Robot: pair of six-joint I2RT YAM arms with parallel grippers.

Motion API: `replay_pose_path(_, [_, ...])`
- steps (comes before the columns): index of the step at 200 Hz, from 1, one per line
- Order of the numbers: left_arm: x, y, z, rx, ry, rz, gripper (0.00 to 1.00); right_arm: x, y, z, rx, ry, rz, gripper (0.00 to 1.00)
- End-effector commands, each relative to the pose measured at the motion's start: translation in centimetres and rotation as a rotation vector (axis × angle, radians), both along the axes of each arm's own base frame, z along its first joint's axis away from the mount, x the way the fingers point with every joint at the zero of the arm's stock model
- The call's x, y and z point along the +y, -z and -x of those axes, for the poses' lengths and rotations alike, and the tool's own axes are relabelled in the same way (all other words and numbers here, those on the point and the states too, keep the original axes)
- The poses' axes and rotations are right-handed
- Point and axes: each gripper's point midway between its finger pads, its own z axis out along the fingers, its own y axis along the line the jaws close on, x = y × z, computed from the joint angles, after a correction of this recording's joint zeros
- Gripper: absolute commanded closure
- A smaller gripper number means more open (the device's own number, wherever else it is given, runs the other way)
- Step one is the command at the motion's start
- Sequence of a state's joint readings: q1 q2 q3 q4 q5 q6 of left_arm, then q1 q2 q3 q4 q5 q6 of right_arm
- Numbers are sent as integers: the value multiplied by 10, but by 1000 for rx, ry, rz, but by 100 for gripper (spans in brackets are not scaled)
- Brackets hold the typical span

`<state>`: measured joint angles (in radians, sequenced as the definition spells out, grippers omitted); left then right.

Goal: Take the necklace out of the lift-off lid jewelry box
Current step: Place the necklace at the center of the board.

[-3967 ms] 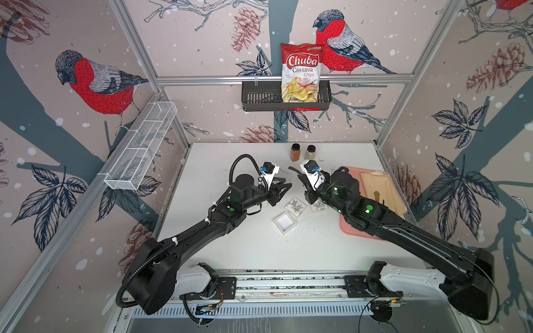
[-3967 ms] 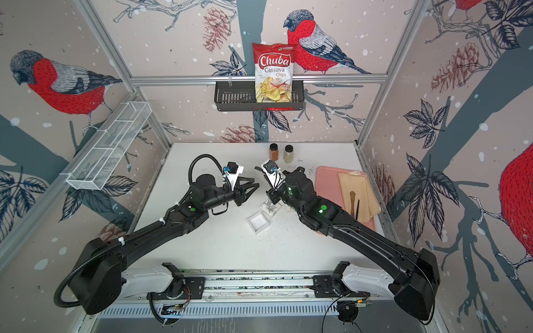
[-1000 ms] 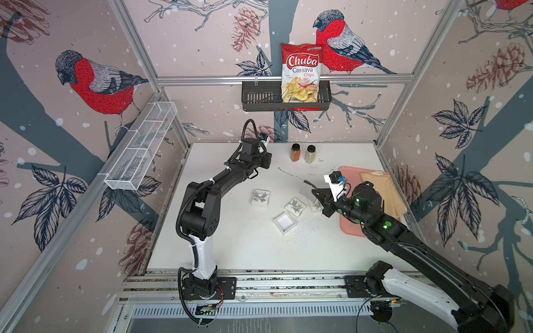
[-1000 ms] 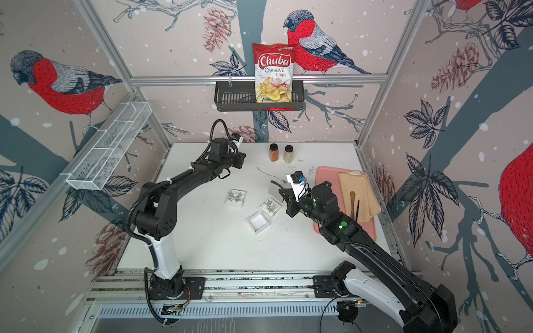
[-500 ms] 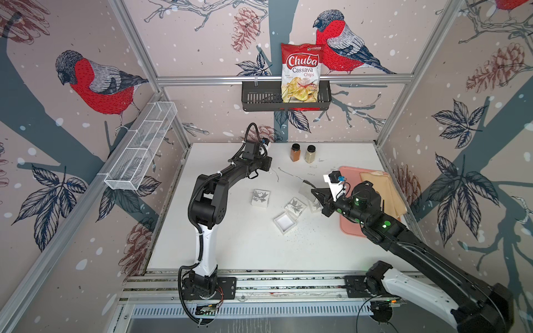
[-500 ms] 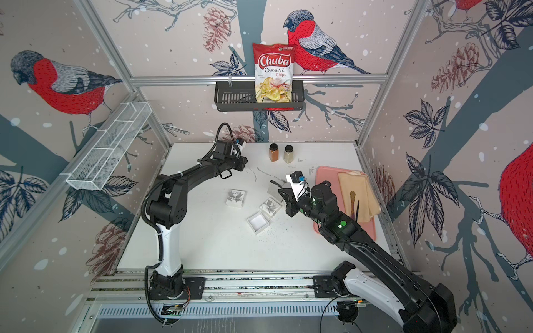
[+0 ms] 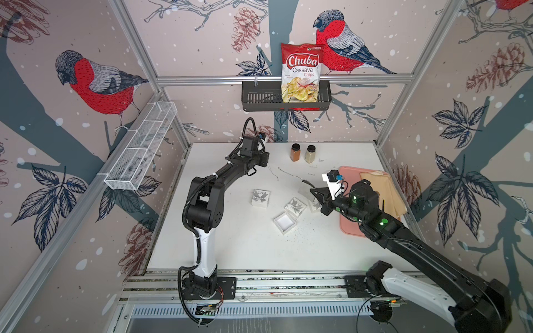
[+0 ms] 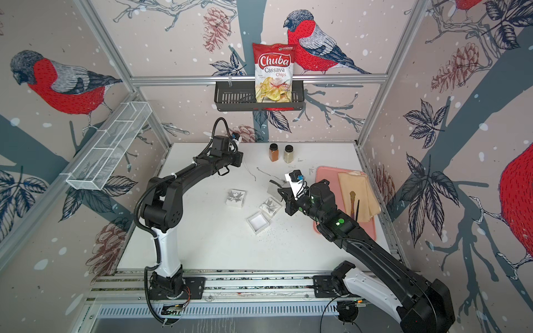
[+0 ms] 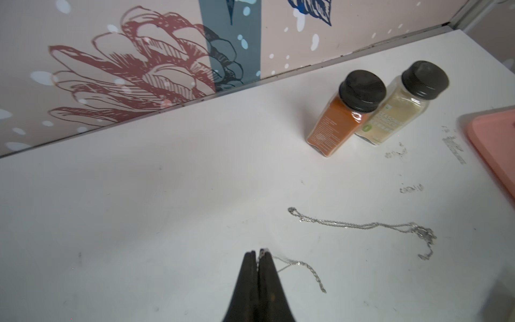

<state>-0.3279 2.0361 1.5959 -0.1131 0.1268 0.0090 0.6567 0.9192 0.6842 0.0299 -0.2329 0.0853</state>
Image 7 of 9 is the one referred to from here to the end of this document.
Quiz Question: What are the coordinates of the silver pearl necklace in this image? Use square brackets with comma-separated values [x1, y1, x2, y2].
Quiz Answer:
[278, 167, 310, 185]

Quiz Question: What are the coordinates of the white mesh wall shelf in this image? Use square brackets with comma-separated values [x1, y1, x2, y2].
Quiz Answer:
[104, 101, 177, 191]

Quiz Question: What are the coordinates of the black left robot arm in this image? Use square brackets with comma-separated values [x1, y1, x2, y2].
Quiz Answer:
[179, 117, 269, 298]

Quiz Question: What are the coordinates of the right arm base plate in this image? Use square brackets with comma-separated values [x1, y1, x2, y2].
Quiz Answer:
[344, 275, 400, 299]

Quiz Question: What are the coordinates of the beige spice jar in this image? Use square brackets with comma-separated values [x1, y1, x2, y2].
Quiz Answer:
[305, 144, 316, 164]

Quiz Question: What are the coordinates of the pink plastic tray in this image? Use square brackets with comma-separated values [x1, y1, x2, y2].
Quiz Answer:
[338, 166, 403, 238]

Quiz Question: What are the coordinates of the orange spice jar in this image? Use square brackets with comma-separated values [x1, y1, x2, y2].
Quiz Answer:
[290, 143, 301, 162]

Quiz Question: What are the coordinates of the aluminium mounting rail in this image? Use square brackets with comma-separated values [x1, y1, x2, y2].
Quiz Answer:
[118, 270, 367, 304]

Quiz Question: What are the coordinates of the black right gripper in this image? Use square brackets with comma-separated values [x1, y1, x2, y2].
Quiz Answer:
[310, 187, 366, 226]

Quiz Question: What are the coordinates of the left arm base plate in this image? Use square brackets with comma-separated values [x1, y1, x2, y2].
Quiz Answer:
[180, 277, 237, 301]

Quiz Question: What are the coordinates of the white gift box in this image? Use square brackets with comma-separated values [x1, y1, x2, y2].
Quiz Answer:
[251, 189, 271, 209]
[273, 212, 297, 234]

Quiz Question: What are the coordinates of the Chuba cassava chips bag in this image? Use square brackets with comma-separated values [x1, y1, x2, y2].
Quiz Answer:
[281, 44, 323, 104]

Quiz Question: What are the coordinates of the white lift-off lid jewelry box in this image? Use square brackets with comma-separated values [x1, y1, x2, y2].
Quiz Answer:
[308, 199, 322, 214]

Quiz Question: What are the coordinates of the wooden cutting board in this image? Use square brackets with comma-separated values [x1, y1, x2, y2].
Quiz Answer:
[360, 171, 408, 220]

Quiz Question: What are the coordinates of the black wire wall basket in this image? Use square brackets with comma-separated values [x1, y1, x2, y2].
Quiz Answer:
[241, 80, 332, 112]

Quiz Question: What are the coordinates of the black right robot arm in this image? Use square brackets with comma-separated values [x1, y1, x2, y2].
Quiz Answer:
[310, 180, 512, 332]

